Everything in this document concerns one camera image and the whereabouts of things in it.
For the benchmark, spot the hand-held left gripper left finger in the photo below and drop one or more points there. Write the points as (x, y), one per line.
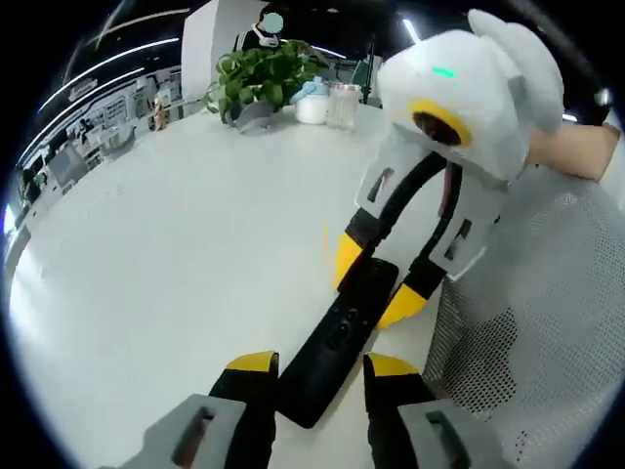
(249, 400)

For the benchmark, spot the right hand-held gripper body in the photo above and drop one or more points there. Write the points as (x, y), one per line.
(469, 83)

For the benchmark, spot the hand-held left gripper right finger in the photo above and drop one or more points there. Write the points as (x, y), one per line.
(395, 396)

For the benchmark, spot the black remote control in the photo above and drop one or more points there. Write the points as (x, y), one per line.
(317, 376)

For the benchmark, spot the clear glass cup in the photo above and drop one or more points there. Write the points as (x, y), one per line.
(343, 107)

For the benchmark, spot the white bottle with blue cap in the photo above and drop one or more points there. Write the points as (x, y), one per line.
(311, 105)

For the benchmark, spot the white mesh bag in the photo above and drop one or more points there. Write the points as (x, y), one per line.
(552, 303)

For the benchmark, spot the grey plant pot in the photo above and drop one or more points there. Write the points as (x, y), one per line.
(254, 117)

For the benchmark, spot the green leafy plant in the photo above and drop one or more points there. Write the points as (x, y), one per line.
(263, 73)

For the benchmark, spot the white neck-worn device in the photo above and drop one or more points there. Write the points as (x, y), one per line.
(267, 36)

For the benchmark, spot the small brown figurine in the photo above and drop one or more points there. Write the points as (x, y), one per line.
(161, 112)

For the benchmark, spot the grey office chair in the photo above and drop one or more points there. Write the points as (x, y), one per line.
(68, 168)

